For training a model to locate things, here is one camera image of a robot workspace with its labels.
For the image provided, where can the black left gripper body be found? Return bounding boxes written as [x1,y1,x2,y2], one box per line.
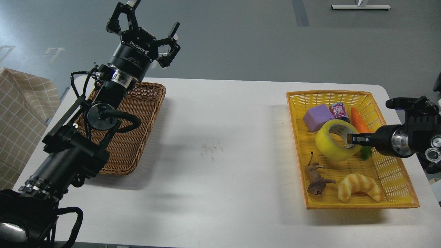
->
[109,28,158,75]

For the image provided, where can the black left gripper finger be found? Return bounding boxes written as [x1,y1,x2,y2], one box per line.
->
[106,0,142,35]
[148,22,181,68]

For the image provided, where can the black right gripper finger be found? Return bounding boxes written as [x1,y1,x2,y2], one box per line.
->
[351,133,373,145]

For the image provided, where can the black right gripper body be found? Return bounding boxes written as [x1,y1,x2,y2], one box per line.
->
[370,125,404,157]

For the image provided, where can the yellow tape roll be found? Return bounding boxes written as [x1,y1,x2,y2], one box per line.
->
[315,119,361,162]

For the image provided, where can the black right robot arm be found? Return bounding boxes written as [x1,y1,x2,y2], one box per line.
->
[347,96,441,163]

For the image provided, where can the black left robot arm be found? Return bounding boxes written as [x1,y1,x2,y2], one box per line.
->
[1,0,181,248]

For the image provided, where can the orange toy carrot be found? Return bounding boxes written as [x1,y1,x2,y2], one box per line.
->
[350,107,373,161]

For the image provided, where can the small pink can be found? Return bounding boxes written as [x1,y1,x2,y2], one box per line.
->
[329,102,350,123]

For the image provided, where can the yellow plastic basket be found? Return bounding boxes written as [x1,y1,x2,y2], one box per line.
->
[286,90,419,209]

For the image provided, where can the brown wicker basket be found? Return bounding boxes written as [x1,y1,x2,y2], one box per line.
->
[75,82,166,178]

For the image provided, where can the toy croissant bread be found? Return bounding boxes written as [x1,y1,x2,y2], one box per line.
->
[337,173,384,203]

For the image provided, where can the purple foam block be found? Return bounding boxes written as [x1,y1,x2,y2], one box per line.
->
[303,104,336,133]

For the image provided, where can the brown toy lion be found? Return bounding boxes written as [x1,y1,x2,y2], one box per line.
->
[305,151,337,196]

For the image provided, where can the beige checkered cloth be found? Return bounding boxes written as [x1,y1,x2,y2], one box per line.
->
[0,67,60,189]

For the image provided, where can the white stand base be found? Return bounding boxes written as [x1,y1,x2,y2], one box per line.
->
[331,0,391,11]

